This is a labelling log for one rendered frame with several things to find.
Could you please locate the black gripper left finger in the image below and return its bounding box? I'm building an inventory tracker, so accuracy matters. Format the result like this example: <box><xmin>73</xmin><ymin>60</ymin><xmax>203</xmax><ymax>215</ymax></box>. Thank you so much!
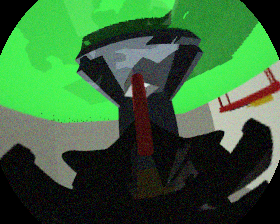
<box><xmin>62</xmin><ymin>121</ymin><xmax>139</xmax><ymax>194</ymax></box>

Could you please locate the dark red peg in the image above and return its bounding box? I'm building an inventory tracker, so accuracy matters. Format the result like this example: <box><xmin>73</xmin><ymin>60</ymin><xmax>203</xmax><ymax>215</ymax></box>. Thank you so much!
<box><xmin>132</xmin><ymin>73</ymin><xmax>153</xmax><ymax>156</ymax></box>

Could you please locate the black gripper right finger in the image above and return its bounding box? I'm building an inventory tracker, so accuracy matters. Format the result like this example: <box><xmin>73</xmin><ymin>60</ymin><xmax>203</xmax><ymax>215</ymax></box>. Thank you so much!
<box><xmin>149</xmin><ymin>120</ymin><xmax>224</xmax><ymax>188</ymax></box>

